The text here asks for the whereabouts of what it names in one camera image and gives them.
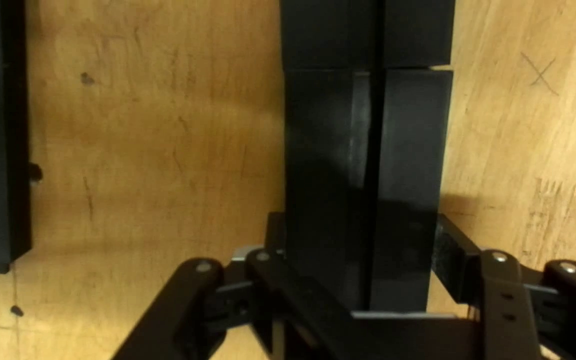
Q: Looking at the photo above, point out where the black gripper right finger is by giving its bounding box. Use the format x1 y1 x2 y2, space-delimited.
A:
430 213 576 360

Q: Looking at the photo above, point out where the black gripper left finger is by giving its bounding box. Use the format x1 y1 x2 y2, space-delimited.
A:
109 211 356 360

